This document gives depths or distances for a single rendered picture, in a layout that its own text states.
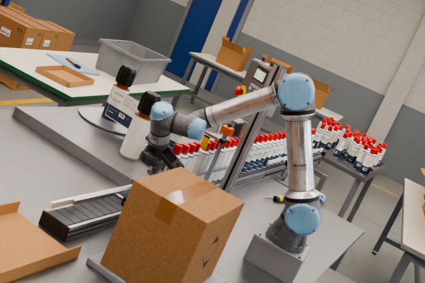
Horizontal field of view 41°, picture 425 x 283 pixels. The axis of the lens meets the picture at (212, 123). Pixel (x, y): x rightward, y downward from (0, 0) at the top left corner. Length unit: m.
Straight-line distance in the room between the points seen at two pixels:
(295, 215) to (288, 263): 0.24
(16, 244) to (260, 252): 0.87
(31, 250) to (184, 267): 0.43
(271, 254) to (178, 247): 0.62
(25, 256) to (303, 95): 0.95
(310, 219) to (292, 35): 8.14
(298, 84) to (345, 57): 7.96
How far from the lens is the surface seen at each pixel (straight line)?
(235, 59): 7.92
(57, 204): 1.79
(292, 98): 1.84
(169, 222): 1.54
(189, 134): 1.94
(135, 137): 2.42
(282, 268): 2.10
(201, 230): 1.50
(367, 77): 9.75
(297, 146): 1.88
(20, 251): 1.65
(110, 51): 4.31
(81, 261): 1.70
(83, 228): 1.81
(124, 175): 2.27
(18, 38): 5.96
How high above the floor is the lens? 1.67
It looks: 12 degrees down
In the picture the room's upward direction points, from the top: 23 degrees clockwise
